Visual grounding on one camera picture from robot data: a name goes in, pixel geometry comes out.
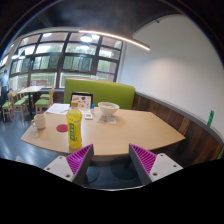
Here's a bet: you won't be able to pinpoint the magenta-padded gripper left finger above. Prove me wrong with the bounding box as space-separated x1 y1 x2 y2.
43 143 95 187

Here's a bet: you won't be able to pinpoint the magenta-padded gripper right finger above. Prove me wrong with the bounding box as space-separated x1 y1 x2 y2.
128 143 184 186

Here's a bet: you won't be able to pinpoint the yellow drink bottle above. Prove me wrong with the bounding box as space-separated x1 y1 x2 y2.
65 101 83 150

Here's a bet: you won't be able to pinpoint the flat round red coaster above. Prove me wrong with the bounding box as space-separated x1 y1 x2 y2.
56 123 69 133

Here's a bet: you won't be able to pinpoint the paper napkin with receipt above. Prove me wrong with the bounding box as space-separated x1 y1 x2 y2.
97 115 118 126

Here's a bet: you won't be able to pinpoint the white ribbed mug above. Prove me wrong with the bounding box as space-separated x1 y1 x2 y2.
30 113 47 130

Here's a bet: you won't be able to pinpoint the white paper sheet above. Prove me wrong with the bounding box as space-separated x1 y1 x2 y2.
45 102 72 116

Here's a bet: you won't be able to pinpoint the white bowl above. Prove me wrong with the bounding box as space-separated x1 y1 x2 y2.
97 101 120 117

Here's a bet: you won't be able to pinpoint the black-framed menu stand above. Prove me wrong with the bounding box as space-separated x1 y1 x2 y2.
69 92 94 113

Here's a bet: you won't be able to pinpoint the wooden chairs with green seats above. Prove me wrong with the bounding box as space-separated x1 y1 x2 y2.
1 85 56 123

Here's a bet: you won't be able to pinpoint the light wooden dining table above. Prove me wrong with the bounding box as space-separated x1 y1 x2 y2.
17 85 48 119

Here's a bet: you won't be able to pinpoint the pendant ceiling lamps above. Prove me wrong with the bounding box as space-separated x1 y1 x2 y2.
11 33 94 61

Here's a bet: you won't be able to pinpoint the long linear ceiling light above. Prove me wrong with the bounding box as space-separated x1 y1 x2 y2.
78 29 152 52

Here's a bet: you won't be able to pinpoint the green wall sign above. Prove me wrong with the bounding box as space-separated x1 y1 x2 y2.
207 109 215 127

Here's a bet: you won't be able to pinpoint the dark-framed window wall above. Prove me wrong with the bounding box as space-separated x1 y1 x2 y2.
0 31 124 91

